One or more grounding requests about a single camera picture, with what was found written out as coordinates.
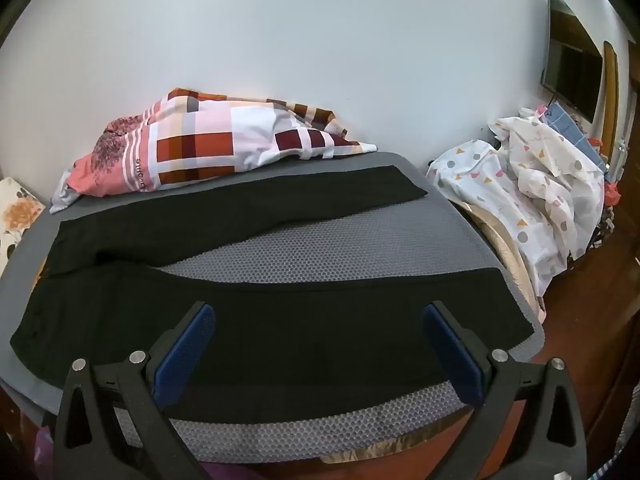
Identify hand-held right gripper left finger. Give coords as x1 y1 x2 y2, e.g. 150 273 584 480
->
52 301 217 480

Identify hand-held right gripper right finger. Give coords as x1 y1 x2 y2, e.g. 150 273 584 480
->
421 301 588 480

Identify black pants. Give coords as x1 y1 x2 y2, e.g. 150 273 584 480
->
10 164 535 423

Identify beige cushion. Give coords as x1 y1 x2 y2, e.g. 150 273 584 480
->
450 200 543 321

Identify white patterned sheet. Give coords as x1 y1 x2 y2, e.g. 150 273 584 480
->
427 116 608 298

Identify grey mesh mat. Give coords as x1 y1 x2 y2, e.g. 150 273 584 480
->
0 151 546 463

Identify plaid red white pillow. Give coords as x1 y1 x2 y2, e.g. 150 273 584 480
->
49 88 378 213

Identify floral pillow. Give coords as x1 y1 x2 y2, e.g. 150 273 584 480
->
0 176 47 273

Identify blue checked cloth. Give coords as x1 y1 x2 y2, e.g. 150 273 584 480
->
542 102 608 168

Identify wall television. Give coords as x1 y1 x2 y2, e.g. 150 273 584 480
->
540 0 604 125

